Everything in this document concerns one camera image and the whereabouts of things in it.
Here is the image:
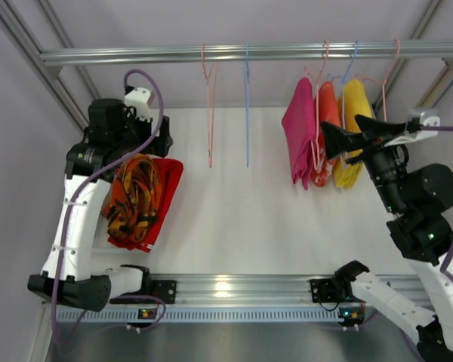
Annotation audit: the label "red trousers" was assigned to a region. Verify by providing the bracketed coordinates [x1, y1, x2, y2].
[107, 158, 184, 253]

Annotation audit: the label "orange black patterned trousers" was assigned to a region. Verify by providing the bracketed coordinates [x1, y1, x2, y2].
[101, 154, 162, 247]

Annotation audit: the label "pink hanger with red trousers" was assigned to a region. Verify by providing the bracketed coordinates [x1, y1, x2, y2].
[201, 43, 217, 168]

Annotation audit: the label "blue hanger with patterned trousers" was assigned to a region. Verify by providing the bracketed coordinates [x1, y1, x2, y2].
[244, 43, 251, 168]

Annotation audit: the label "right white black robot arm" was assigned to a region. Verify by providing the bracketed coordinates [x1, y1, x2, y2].
[310, 109, 453, 361]

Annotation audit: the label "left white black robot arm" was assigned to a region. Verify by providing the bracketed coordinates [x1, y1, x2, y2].
[27, 89, 183, 312]

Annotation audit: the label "orange white tie-dye trousers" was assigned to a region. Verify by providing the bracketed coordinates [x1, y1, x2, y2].
[311, 81, 341, 187]

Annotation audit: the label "yellow trousers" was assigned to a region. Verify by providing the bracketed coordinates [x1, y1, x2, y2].
[333, 78, 372, 189]

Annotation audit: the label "magenta trousers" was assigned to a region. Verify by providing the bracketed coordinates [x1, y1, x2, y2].
[281, 77, 316, 190]

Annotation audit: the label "empty pink hanger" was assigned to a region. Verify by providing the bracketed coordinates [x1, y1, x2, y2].
[355, 38, 401, 122]

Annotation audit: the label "blue hanger with yellow trousers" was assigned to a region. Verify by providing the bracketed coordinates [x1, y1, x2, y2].
[326, 38, 363, 171]

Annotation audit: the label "white plastic perforated basket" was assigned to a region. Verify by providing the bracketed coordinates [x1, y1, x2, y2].
[93, 155, 164, 253]

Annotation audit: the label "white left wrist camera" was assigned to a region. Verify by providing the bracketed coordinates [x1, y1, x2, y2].
[124, 86, 156, 121]

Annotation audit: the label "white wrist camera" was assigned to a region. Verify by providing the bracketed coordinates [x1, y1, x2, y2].
[124, 86, 156, 121]
[386, 108, 441, 146]

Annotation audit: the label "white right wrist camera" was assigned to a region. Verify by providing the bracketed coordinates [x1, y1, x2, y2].
[386, 108, 441, 146]

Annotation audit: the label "aluminium hanging rail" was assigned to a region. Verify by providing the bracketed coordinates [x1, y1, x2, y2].
[39, 40, 453, 66]

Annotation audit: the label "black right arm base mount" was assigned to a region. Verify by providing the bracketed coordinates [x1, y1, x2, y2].
[310, 278, 350, 304]

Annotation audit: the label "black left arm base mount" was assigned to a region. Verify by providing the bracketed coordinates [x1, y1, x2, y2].
[109, 280, 177, 305]

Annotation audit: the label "grey slotted cable duct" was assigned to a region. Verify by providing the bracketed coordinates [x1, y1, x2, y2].
[57, 305, 353, 324]

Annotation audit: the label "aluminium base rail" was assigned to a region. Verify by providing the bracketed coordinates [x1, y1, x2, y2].
[41, 273, 453, 306]

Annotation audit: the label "aluminium frame post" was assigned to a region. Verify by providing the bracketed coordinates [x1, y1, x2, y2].
[0, 1, 98, 154]

